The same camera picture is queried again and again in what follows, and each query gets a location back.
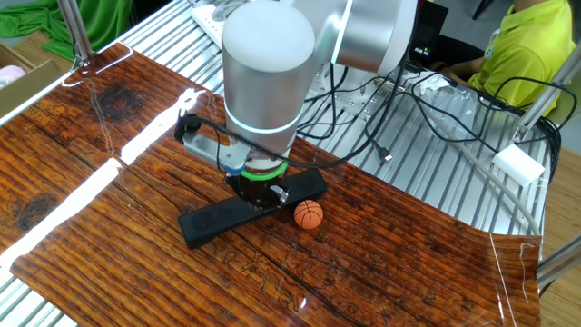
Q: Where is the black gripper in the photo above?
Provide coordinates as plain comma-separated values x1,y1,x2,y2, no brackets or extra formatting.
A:
223,174,291,212

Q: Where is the black speaker bar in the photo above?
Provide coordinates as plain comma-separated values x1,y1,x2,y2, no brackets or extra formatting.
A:
177,167,329,250

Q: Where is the small orange basketball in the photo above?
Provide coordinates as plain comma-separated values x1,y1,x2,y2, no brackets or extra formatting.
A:
293,199,325,230

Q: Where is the wood grain table mat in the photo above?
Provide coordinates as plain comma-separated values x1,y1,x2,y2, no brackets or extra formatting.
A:
0,41,544,327

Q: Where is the white power strip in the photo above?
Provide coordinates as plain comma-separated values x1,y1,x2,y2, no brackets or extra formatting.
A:
191,3,228,49

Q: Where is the clear plastic wrapper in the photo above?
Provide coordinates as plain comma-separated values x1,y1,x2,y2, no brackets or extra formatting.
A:
417,72,483,109

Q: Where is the green cloth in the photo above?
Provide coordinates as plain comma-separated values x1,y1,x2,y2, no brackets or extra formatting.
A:
0,0,134,63

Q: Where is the cardboard box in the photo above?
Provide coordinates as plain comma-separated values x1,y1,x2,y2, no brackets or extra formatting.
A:
0,43,64,120

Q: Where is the white power adapter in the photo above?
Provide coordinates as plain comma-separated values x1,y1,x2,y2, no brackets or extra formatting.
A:
491,144,547,188

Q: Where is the pink soft item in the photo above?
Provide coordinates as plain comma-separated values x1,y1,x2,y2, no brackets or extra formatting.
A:
0,64,27,90

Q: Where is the person in yellow shirt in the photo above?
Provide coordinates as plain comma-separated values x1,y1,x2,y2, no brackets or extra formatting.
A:
435,0,577,117

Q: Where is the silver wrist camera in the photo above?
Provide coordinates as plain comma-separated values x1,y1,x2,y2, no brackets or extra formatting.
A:
181,131,253,176

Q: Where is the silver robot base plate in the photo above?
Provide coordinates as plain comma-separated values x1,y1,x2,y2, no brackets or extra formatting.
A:
312,63,428,122

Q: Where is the black USB cable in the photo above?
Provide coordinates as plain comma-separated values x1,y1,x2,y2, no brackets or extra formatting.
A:
362,120,395,164

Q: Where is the aluminium frame post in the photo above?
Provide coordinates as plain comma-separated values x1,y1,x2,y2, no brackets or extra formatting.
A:
56,0,97,70
537,233,581,291
510,52,581,145

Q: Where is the grey hose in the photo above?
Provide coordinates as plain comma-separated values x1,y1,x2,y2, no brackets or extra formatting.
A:
419,106,543,236

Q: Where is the black cable bundle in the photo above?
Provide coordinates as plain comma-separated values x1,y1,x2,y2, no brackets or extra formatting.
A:
538,116,564,183

